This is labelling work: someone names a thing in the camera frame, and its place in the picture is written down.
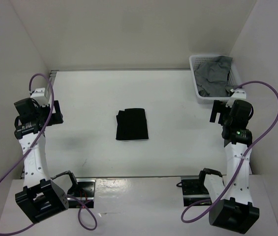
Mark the black skirt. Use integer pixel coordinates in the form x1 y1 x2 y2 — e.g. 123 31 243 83
116 108 149 141

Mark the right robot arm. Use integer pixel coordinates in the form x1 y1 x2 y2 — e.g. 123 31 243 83
197 99 259 234

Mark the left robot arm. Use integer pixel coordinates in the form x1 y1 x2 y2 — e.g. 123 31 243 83
14 98 79 224

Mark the white plastic basket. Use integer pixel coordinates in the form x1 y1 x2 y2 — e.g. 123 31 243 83
189 54 242 104

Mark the grey skirt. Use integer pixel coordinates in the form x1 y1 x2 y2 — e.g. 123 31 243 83
190 56 241 98

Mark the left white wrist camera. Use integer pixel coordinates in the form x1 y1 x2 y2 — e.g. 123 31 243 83
30 88 49 107

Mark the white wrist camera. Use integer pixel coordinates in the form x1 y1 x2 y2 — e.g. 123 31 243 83
225 88 247 108
30 88 49 107

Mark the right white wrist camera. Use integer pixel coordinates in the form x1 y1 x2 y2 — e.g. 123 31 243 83
225 88 247 108

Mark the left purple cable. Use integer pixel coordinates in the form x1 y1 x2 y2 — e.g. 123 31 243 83
0 73 97 234

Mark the purple cable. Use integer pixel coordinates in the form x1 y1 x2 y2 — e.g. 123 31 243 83
181 80 278 223
0 73 97 234

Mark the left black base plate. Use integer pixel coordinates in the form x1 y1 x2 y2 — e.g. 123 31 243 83
67 178 96 208

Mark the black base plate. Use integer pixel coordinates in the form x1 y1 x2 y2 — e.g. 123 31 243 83
176 176 211 207
67 178 96 208

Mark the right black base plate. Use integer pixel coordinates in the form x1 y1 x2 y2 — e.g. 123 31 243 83
176 176 211 207

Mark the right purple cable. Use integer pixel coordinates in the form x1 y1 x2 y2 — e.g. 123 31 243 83
181 80 278 223

